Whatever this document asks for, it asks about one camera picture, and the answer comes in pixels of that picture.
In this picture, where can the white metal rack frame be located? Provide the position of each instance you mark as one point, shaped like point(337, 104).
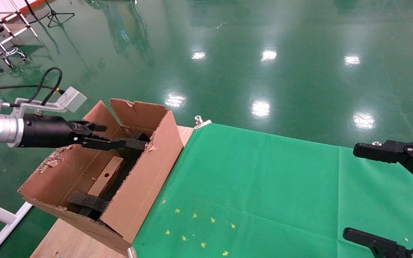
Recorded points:
point(9, 16)

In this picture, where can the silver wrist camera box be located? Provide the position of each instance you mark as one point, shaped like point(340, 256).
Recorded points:
point(72, 99)

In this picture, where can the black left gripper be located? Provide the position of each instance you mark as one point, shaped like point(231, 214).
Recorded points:
point(45, 130)

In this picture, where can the black round-base stand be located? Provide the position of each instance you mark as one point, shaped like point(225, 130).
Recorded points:
point(36, 14)

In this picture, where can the black tripod stand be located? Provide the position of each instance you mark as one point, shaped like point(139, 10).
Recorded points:
point(54, 16)

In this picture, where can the green table cloth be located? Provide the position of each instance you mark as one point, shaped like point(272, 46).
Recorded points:
point(281, 200)

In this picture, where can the large open cardboard carton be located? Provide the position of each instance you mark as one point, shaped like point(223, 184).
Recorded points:
point(145, 179)

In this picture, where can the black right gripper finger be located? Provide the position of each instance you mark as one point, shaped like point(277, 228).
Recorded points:
point(382, 247)
point(400, 150)

